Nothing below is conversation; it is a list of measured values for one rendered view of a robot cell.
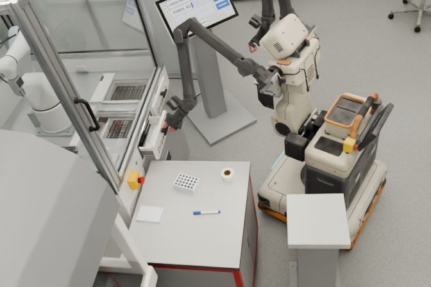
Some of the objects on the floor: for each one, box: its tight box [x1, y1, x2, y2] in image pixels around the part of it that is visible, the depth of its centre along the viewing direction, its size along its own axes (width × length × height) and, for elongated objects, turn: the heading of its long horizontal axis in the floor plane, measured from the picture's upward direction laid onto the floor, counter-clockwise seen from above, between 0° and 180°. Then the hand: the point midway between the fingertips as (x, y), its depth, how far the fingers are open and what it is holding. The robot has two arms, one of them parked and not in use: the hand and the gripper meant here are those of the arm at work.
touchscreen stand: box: [186, 29, 257, 146], centre depth 337 cm, size 50×45×102 cm
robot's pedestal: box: [286, 193, 351, 287], centre depth 230 cm, size 30×30×76 cm
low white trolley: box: [129, 160, 258, 287], centre depth 246 cm, size 58×62×76 cm
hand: (166, 128), depth 244 cm, fingers closed on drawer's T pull, 3 cm apart
